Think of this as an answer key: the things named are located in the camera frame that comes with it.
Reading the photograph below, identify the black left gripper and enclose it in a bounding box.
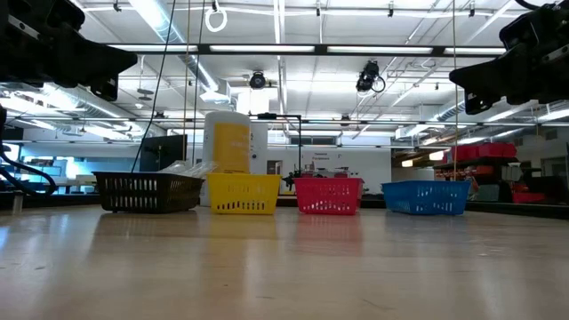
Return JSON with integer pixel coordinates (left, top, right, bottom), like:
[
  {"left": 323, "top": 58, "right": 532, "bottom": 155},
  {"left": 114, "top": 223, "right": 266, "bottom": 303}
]
[{"left": 0, "top": 0, "right": 138, "bottom": 101}]

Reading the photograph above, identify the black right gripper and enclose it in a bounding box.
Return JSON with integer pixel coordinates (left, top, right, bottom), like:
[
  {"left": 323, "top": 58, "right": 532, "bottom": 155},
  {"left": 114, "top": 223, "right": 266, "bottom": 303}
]
[{"left": 448, "top": 0, "right": 569, "bottom": 116}]

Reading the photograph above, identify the white light strip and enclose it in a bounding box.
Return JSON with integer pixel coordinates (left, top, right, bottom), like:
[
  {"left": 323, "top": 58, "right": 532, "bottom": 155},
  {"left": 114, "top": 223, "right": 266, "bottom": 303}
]
[
  {"left": 108, "top": 44, "right": 197, "bottom": 53},
  {"left": 444, "top": 46, "right": 506, "bottom": 55},
  {"left": 209, "top": 44, "right": 316, "bottom": 53},
  {"left": 327, "top": 45, "right": 433, "bottom": 54}
]

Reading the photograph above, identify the red storage bin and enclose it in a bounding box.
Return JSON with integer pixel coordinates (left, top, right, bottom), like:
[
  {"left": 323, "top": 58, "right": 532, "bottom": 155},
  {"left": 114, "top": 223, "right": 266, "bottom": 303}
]
[
  {"left": 477, "top": 141, "right": 519, "bottom": 160},
  {"left": 451, "top": 144, "right": 480, "bottom": 164}
]

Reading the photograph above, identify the black shelf unit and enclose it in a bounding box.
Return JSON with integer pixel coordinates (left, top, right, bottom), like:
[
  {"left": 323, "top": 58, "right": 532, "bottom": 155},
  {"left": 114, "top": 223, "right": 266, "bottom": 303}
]
[{"left": 433, "top": 141, "right": 521, "bottom": 204}]

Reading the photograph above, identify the black monitor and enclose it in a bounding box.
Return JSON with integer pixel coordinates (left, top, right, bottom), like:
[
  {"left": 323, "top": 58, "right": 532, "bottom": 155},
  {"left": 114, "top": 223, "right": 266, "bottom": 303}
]
[{"left": 139, "top": 134, "right": 188, "bottom": 173}]

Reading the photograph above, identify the blue plastic basket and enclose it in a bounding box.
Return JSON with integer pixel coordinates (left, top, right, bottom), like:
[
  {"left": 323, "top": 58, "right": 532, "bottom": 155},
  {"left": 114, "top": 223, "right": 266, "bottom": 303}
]
[{"left": 381, "top": 180, "right": 472, "bottom": 216}]

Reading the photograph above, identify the black plastic basket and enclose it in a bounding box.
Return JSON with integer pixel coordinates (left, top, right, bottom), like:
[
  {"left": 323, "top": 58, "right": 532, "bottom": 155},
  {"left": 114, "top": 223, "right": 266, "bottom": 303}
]
[{"left": 92, "top": 171, "right": 205, "bottom": 213}]

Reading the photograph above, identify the white yellow wipes canister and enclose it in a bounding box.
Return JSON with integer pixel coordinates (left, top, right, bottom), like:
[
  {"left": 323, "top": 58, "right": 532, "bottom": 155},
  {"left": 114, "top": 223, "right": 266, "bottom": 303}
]
[{"left": 200, "top": 110, "right": 252, "bottom": 206}]

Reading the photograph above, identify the black overhead crossbar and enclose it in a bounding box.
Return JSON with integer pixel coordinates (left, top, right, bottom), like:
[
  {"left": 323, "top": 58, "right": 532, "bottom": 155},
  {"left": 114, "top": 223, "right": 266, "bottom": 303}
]
[{"left": 104, "top": 43, "right": 508, "bottom": 57}]

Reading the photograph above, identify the yellow plastic basket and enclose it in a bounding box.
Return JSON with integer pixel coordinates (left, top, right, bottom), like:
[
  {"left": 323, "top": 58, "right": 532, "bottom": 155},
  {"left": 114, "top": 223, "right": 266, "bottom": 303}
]
[{"left": 206, "top": 172, "right": 284, "bottom": 216}]

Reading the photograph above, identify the red plastic basket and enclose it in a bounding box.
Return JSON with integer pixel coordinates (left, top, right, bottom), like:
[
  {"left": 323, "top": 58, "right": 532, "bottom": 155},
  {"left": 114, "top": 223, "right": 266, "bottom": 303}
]
[{"left": 293, "top": 177, "right": 365, "bottom": 216}]

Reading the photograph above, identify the black metal stand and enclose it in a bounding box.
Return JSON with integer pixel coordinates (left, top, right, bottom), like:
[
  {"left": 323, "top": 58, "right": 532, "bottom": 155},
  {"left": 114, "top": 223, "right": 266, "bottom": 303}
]
[{"left": 248, "top": 112, "right": 304, "bottom": 179}]

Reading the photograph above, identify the black hanging cable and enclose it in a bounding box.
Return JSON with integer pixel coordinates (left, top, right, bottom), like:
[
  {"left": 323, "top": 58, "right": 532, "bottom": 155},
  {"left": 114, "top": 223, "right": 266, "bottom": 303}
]
[{"left": 130, "top": 0, "right": 178, "bottom": 173}]

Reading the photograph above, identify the thin hanging cord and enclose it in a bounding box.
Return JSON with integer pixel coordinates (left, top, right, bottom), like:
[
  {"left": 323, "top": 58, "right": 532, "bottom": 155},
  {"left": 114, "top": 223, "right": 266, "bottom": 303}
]
[
  {"left": 180, "top": 0, "right": 192, "bottom": 164},
  {"left": 189, "top": 0, "right": 206, "bottom": 165}
]

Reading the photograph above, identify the black camera with cable loop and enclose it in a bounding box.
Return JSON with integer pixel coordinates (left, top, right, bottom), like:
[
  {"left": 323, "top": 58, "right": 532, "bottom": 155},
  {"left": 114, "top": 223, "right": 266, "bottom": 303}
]
[{"left": 355, "top": 60, "right": 387, "bottom": 95}]

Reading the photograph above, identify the white hanging ring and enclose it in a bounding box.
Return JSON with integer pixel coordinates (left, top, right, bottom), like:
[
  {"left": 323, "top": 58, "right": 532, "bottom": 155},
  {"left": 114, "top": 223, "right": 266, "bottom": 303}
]
[{"left": 204, "top": 0, "right": 228, "bottom": 34}]

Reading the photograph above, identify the black hose cable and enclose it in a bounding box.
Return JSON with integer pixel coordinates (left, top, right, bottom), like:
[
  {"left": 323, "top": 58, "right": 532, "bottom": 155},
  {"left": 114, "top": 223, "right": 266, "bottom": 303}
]
[{"left": 0, "top": 106, "right": 58, "bottom": 196}]

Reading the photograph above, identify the black round overhead camera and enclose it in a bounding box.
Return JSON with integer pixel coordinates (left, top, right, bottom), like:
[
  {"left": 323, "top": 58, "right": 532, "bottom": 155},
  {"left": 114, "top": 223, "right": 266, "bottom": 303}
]
[{"left": 248, "top": 70, "right": 268, "bottom": 91}]

